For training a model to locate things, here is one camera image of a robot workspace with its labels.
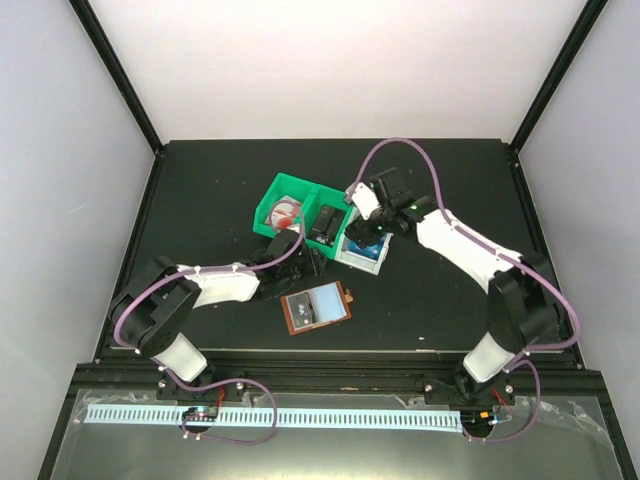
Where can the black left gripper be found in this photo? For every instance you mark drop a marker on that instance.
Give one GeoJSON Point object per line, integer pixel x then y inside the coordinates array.
{"type": "Point", "coordinates": [313, 267]}

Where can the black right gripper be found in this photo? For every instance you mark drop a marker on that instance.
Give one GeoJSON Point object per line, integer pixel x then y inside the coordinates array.
{"type": "Point", "coordinates": [359, 233]}

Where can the brown leather card holder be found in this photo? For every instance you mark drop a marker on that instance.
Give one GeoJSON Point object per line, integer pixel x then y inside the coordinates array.
{"type": "Point", "coordinates": [331, 304]}

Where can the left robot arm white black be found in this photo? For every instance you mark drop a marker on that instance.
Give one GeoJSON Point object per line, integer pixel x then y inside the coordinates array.
{"type": "Point", "coordinates": [149, 314]}

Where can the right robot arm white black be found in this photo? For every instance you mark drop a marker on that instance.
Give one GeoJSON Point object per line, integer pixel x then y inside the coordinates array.
{"type": "Point", "coordinates": [520, 305]}

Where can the stack of blue cards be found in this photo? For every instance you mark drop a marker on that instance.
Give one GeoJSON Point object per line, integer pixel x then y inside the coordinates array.
{"type": "Point", "coordinates": [372, 252]}

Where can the white bin with blue cards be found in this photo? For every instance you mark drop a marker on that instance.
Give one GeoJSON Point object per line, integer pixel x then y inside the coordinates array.
{"type": "Point", "coordinates": [343, 256]}

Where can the stack of black cards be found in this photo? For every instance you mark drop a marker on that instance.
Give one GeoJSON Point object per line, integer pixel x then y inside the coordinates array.
{"type": "Point", "coordinates": [326, 225]}

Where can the green bin with black cards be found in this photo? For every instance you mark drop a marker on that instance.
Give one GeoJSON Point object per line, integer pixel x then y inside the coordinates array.
{"type": "Point", "coordinates": [319, 196]}

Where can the stack of white red cards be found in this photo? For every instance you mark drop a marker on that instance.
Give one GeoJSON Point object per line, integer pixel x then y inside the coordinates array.
{"type": "Point", "coordinates": [283, 214]}

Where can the green bin with red cards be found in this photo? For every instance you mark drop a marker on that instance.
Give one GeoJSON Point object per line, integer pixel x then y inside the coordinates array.
{"type": "Point", "coordinates": [283, 185]}

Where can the white slotted cable duct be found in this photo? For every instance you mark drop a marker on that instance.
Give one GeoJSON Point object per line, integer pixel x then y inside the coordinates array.
{"type": "Point", "coordinates": [290, 418]}

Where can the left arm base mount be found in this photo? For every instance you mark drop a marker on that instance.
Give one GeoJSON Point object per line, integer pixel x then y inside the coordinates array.
{"type": "Point", "coordinates": [168, 389]}

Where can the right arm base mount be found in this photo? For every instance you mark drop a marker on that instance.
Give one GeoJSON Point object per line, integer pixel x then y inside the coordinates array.
{"type": "Point", "coordinates": [458, 388]}

